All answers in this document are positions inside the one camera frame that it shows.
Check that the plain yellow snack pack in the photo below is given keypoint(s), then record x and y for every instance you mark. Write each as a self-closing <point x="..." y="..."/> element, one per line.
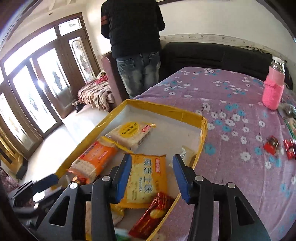
<point x="118" y="213"/>

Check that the standing person dark jacket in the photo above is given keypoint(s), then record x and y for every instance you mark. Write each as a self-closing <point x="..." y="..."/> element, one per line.
<point x="133" y="29"/>

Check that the yellow label cracker pack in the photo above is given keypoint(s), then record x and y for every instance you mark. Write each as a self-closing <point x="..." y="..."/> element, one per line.
<point x="130" y="135"/>

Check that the maroon armchair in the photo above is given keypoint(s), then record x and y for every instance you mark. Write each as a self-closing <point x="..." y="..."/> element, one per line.
<point x="118" y="90"/>

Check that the black sofa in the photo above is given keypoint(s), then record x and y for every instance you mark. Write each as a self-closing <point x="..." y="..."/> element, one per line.
<point x="177" y="55"/>

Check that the pink knitted thermos bottle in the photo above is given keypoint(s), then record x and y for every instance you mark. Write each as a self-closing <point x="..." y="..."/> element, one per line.
<point x="274" y="84"/>

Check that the red black candy wrapper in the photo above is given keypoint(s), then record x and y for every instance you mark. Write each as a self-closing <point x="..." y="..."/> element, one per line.
<point x="271" y="145"/>

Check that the small red candy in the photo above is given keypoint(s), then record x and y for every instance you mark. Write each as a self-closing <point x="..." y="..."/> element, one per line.
<point x="290" y="148"/>

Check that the yellow cardboard tray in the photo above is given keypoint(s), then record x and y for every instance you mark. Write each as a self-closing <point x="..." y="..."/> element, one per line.
<point x="153" y="134"/>

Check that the purple floral tablecloth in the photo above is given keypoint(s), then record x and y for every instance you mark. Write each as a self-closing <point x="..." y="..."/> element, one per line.
<point x="238" y="127"/>

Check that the clear bag dark contents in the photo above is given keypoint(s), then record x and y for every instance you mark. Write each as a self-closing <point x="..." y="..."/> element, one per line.
<point x="286" y="110"/>

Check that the orange soda cracker pack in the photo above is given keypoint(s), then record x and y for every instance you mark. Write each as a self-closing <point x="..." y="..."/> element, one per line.
<point x="89" y="165"/>

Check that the round green label cake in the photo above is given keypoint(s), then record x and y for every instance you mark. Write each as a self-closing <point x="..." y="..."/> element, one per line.
<point x="291" y="124"/>

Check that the patterned sofa blanket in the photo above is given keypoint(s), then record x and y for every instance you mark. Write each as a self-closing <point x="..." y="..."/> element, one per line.
<point x="97" y="93"/>

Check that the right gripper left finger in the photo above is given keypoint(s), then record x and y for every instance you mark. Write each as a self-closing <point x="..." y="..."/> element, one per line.
<point x="66" y="220"/>

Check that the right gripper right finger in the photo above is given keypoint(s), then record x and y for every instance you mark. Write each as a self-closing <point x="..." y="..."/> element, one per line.
<point x="237" y="218"/>

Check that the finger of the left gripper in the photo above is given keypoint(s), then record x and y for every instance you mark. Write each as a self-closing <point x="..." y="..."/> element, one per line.
<point x="24" y="193"/>

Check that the yellow biscuit pack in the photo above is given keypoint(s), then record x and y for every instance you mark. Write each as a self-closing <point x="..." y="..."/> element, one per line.
<point x="148" y="177"/>

